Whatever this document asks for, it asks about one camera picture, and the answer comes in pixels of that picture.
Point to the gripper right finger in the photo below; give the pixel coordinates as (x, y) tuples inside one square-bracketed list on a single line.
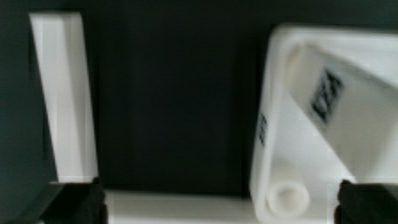
[(367, 203)]

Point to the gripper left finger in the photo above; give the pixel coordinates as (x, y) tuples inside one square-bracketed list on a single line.
[(67, 204)]

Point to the white desk top tray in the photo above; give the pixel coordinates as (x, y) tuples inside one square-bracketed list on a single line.
[(296, 169)]

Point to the white L-shaped obstacle fence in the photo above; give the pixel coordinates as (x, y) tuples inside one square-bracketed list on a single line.
[(122, 207)]

